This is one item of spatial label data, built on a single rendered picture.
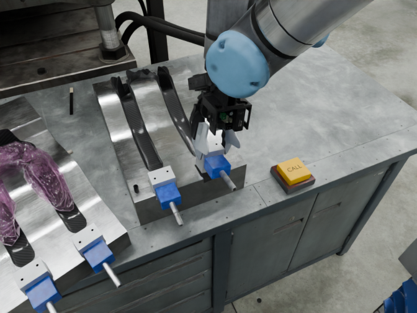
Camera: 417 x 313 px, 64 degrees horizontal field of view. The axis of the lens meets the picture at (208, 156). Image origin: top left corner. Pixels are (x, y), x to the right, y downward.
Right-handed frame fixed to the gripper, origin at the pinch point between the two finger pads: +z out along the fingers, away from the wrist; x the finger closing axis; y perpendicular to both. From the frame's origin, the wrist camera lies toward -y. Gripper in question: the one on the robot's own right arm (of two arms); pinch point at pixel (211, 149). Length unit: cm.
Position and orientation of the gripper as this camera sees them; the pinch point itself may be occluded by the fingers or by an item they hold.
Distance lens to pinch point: 70.6
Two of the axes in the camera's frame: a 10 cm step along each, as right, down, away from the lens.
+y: 4.1, 5.6, -7.2
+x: 9.1, -1.9, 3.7
